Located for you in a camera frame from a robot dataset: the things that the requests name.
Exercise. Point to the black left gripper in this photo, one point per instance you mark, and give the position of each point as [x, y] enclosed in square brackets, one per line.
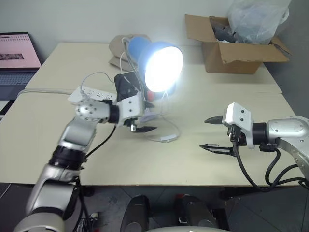
[132, 122]

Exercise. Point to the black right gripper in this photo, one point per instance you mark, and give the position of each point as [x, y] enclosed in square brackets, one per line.
[235, 135]

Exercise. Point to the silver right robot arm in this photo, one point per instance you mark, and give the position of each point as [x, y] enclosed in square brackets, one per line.
[287, 129]

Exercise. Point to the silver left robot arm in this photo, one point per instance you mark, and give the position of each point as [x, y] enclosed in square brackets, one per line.
[89, 111]

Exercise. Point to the blue gooseneck desk lamp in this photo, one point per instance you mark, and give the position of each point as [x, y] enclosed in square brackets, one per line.
[137, 48]

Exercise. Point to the black box-shaped object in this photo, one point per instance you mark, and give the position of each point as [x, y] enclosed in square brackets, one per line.
[124, 88]

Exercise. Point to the white power strip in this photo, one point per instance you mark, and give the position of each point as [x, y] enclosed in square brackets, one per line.
[94, 93]

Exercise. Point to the open brown cardboard box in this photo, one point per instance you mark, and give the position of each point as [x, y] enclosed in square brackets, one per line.
[231, 58]

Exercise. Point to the dark rounded shape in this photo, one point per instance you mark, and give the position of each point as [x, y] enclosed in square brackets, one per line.
[135, 212]
[195, 212]

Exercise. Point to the dark items in cardboard box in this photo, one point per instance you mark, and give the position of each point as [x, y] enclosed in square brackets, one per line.
[220, 30]

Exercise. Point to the clear plastic bag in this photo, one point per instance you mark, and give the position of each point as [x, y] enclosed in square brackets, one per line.
[256, 21]

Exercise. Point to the open grey laptop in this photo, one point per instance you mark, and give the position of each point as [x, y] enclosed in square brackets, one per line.
[17, 53]

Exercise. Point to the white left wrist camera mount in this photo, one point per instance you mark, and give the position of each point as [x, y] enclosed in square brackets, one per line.
[130, 106]

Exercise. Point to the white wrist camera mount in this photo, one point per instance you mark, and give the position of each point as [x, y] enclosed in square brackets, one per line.
[237, 116]
[130, 106]

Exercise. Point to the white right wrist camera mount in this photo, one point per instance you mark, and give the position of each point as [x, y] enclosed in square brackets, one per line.
[237, 116]

